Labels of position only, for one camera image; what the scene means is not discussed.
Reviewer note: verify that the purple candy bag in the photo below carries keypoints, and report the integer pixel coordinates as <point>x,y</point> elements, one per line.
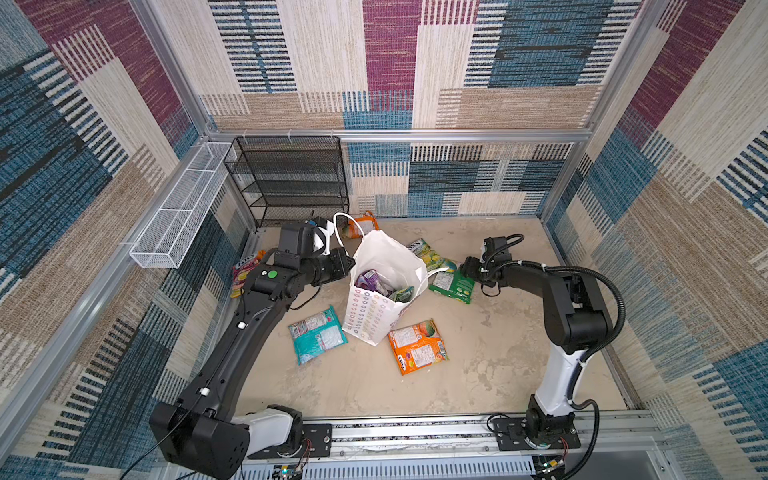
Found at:
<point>371,280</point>

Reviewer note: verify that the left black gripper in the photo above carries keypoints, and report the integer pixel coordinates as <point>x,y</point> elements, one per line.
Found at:
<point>335,256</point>

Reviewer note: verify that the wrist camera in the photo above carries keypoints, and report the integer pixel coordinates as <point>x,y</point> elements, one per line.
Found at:
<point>495,249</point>
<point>302,241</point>

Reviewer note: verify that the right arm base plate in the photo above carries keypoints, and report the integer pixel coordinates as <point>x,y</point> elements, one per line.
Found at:
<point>517,433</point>

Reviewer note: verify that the aluminium mounting rail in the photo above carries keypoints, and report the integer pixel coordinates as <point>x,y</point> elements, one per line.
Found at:
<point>630,445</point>

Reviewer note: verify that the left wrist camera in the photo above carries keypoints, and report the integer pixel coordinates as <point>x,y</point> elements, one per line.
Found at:
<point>302,241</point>

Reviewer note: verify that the teal mint candy bag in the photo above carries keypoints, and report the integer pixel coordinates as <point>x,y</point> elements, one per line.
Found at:
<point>317,334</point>

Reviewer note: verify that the black wire shelf rack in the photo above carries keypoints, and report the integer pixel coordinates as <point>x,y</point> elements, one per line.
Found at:
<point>286,179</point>

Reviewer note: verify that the orange candy bag by wall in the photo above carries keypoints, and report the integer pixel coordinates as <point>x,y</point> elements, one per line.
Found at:
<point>241,271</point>

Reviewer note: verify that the white wire wall basket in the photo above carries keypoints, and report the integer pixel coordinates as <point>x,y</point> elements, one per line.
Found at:
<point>167,238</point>

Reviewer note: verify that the orange candy bag front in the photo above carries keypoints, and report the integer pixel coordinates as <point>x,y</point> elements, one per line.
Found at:
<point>417,346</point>

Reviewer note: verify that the white paper bag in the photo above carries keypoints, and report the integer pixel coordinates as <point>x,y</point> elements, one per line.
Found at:
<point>369,316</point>

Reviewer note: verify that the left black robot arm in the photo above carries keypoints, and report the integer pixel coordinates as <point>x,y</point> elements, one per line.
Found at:
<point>199,430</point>

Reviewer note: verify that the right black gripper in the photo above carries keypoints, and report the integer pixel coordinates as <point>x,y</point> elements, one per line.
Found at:
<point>469,267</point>

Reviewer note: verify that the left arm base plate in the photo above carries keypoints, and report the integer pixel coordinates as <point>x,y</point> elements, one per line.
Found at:
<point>306,441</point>

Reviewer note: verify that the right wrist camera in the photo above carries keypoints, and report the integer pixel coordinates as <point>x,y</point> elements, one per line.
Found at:
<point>495,249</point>

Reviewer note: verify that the orange candy bag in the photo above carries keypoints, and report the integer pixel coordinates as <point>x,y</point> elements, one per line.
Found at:
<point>417,346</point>
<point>241,271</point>
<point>360,225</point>

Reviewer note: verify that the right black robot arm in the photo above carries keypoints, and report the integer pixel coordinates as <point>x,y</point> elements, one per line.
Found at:
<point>583,312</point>

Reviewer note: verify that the orange candy bag by shelf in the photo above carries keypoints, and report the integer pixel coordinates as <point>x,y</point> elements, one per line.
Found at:
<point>360,225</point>

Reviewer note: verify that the green candy bag back-side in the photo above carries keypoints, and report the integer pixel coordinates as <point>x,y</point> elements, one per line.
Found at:
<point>454,285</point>

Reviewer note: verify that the Fox's spring tea bag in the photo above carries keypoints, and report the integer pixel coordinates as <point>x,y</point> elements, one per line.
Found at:
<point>432,260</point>

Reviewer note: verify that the green Fox's candy bag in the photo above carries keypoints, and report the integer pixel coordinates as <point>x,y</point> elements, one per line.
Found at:
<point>404,295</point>

